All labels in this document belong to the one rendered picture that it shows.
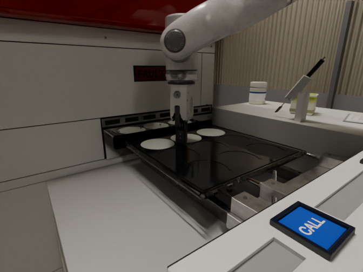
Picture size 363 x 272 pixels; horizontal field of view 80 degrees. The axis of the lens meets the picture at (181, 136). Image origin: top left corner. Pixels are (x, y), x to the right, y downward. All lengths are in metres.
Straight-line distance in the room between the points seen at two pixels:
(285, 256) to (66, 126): 0.59
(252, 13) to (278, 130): 0.34
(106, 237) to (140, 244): 0.07
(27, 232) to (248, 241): 0.65
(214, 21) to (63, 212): 0.51
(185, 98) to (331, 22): 2.10
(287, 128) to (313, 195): 0.41
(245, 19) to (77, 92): 0.46
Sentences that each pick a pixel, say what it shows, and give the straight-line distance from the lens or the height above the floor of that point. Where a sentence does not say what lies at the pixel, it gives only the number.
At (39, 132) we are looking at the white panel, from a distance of 0.67.
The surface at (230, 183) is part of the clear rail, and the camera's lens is 0.44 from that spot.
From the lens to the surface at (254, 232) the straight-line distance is 0.24.
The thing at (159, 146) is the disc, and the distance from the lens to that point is 0.63.
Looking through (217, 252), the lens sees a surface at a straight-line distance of 0.21.
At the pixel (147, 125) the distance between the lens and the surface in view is 0.73.
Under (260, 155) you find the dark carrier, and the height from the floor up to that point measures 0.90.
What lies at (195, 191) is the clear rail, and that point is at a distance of 0.41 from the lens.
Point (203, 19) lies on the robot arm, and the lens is 0.50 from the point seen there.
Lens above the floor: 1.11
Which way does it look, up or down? 17 degrees down
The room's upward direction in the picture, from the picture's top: straight up
